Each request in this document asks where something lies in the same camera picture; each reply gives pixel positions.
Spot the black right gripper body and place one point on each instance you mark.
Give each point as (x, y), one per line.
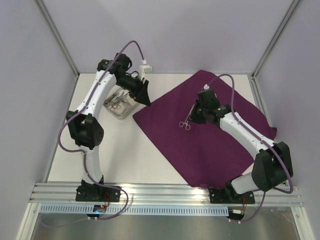
(197, 115)

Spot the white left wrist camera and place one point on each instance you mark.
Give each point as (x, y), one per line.
(144, 68)

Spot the aluminium frame post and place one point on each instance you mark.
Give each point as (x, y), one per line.
(57, 36)
(294, 5)

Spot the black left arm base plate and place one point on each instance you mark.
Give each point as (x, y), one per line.
(87, 192)

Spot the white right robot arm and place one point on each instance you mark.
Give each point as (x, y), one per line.
(272, 161)

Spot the steel forceps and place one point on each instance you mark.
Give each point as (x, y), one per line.
(115, 107)
(185, 124)

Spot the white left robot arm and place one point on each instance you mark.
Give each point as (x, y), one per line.
(83, 124)

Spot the clear packet beige gauze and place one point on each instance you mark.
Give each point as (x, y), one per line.
(131, 100)

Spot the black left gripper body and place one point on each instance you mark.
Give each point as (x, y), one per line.
(132, 85)

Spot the right aluminium frame post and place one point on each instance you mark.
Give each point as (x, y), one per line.
(294, 5)

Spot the black handled scissors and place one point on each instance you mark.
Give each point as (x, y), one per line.
(118, 97)

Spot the left aluminium frame post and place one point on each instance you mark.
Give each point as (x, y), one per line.
(57, 36)

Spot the right aluminium side rail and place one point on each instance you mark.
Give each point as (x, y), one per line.
(259, 102)

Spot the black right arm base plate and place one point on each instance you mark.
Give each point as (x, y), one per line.
(229, 196)

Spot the aluminium front frame rail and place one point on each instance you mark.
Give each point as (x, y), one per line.
(155, 194)

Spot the purple cloth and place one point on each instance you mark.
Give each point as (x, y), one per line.
(205, 156)

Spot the steel instrument tray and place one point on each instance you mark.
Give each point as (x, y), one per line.
(126, 107)

